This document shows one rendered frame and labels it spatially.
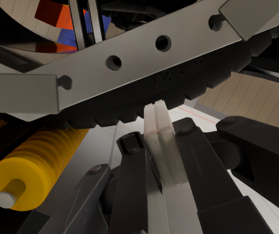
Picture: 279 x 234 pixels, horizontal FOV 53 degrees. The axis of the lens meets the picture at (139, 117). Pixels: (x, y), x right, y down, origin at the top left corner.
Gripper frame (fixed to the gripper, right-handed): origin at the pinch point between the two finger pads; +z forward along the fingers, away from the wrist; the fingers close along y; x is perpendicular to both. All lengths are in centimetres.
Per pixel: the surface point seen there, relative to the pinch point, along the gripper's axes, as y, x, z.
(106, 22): -39, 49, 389
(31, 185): -14.0, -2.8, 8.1
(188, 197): -7, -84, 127
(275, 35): 14.6, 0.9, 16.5
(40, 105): -9.2, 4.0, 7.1
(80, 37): -5.9, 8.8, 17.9
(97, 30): -3.7, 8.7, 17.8
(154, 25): 2.1, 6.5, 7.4
